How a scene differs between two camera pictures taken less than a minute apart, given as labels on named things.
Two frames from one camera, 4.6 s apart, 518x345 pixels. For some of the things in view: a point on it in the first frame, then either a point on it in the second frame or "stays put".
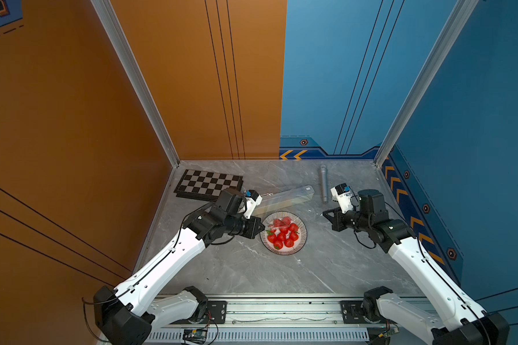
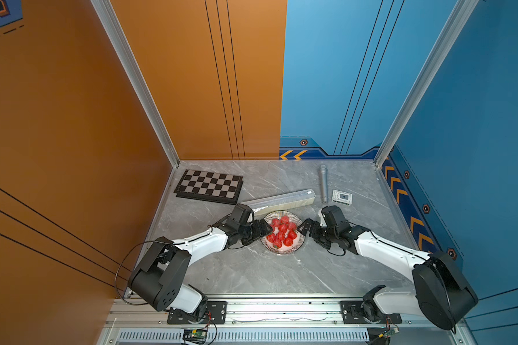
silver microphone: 324,177 stays put
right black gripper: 336,221 to 314,226
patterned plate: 285,233 stays put
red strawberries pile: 283,232 stays put
